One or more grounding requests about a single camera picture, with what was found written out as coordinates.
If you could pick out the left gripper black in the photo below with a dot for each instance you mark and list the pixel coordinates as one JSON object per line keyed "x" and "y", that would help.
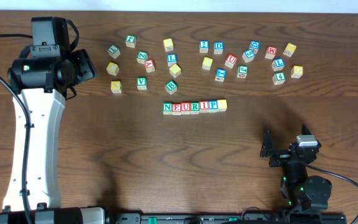
{"x": 84, "y": 66}

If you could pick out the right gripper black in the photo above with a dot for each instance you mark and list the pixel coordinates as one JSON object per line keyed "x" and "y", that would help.
{"x": 284, "y": 155}

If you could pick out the yellow S block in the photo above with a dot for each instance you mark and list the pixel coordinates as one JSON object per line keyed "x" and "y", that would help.
{"x": 222, "y": 105}

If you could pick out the blue P block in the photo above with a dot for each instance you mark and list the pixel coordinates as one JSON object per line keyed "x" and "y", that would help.
{"x": 213, "y": 106}

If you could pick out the green N block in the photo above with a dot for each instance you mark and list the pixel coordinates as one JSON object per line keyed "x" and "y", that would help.
{"x": 167, "y": 108}

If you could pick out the red I block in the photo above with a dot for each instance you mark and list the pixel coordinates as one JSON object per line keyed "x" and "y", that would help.
{"x": 204, "y": 106}

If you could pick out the red E block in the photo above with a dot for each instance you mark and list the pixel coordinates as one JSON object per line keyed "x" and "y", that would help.
{"x": 176, "y": 109}

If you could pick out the green R block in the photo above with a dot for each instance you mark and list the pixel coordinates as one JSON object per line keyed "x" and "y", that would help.
{"x": 195, "y": 108}

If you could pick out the red u block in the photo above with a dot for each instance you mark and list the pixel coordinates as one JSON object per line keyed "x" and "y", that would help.
{"x": 230, "y": 61}
{"x": 185, "y": 107}

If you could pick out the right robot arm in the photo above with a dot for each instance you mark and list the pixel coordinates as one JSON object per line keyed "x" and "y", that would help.
{"x": 307, "y": 195}

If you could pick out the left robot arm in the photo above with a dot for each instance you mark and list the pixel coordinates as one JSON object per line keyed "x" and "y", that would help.
{"x": 39, "y": 80}

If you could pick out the yellow K block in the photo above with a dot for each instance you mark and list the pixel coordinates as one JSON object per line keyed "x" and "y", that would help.
{"x": 116, "y": 87}

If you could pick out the green L block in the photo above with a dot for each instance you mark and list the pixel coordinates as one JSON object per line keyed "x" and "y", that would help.
{"x": 114, "y": 51}

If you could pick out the green block top left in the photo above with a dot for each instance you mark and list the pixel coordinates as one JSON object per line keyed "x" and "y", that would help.
{"x": 130, "y": 41}

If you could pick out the green V block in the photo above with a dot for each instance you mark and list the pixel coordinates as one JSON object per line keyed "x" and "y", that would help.
{"x": 142, "y": 83}

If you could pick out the green Z block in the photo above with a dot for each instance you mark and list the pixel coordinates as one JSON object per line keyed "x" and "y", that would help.
{"x": 142, "y": 57}

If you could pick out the green 4 block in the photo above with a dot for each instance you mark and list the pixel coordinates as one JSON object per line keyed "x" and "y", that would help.
{"x": 278, "y": 78}

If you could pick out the red A block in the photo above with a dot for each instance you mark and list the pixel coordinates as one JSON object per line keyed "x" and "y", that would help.
{"x": 149, "y": 66}

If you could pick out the yellow G block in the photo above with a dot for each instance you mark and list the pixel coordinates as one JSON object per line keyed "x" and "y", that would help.
{"x": 297, "y": 71}

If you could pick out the blue L block right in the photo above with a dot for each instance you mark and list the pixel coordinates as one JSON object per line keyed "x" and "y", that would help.
{"x": 278, "y": 64}

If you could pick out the blue l block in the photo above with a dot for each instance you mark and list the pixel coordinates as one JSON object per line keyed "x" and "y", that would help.
{"x": 171, "y": 59}
{"x": 278, "y": 64}

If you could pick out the green block centre right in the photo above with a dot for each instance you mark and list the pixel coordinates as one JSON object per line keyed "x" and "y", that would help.
{"x": 242, "y": 71}

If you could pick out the green B block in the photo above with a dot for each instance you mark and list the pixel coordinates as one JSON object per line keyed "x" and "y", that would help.
{"x": 171, "y": 87}

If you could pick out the blue L block centre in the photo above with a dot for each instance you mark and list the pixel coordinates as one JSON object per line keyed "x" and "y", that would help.
{"x": 171, "y": 59}

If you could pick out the yellow O block centre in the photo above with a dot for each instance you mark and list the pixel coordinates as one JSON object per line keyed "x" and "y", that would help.
{"x": 175, "y": 70}

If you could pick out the yellow o block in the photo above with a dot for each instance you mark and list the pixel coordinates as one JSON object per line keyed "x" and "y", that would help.
{"x": 207, "y": 63}
{"x": 175, "y": 70}

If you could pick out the red M block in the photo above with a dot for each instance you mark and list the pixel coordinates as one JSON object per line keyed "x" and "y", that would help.
{"x": 271, "y": 52}

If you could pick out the yellow block top right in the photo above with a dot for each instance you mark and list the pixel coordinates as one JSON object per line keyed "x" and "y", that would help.
{"x": 289, "y": 50}

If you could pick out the blue 5 block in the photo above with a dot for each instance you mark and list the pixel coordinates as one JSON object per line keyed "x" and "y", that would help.
{"x": 248, "y": 56}

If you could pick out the blue D block right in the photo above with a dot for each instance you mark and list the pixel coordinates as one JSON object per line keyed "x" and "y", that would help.
{"x": 254, "y": 46}

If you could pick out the blue d block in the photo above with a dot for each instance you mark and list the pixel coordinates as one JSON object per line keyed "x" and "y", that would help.
{"x": 218, "y": 47}
{"x": 254, "y": 46}

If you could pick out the yellow O block right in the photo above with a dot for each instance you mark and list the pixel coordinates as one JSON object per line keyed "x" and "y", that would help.
{"x": 207, "y": 63}

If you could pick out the blue 2 block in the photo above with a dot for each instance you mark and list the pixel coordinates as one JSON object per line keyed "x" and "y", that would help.
{"x": 204, "y": 46}

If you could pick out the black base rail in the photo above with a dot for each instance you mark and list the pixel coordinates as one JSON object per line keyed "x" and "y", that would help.
{"x": 250, "y": 217}

